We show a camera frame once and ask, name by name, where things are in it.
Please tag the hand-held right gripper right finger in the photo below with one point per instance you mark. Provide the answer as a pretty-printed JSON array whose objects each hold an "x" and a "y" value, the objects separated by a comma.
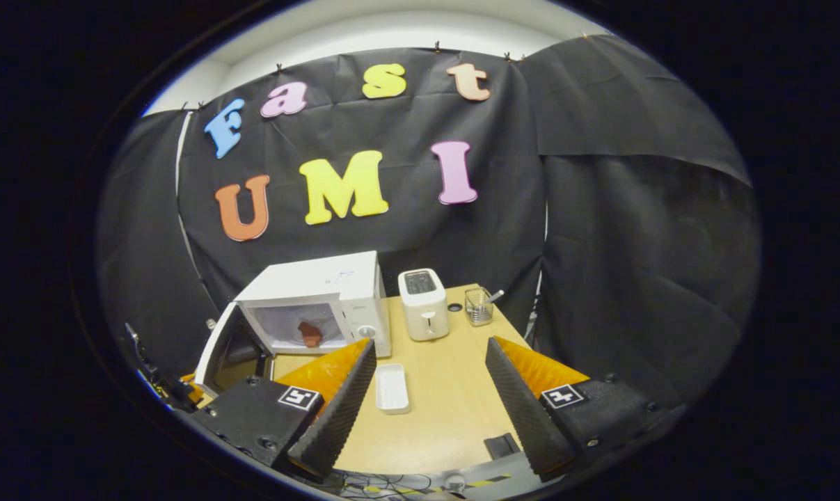
[{"x": 524, "y": 417}]

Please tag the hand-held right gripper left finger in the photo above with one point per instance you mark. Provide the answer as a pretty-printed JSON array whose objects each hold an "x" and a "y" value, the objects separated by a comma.
[{"x": 339, "y": 417}]

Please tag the metal spoon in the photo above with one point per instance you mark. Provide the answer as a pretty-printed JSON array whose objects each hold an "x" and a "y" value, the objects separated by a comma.
[{"x": 496, "y": 295}]

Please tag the white microwave oven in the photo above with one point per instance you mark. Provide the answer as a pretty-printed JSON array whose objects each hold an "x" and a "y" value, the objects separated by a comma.
[{"x": 322, "y": 278}]

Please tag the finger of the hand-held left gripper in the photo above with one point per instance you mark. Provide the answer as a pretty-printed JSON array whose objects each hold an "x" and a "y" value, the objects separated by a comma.
[{"x": 191, "y": 388}]

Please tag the white rectangular dish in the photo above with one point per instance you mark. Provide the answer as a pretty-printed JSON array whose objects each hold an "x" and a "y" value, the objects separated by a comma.
[{"x": 392, "y": 390}]

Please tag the brown meat piece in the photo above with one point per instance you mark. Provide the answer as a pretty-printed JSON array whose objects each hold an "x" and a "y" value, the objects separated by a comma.
[{"x": 310, "y": 334}]

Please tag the black flat block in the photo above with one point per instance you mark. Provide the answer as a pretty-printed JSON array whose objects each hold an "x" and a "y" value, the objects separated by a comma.
[{"x": 502, "y": 445}]

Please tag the cream toaster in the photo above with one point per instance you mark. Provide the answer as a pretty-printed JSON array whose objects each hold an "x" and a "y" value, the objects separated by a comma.
[{"x": 423, "y": 316}]

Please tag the grey base with striped tape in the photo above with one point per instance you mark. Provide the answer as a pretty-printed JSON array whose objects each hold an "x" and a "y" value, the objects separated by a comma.
[{"x": 475, "y": 480}]

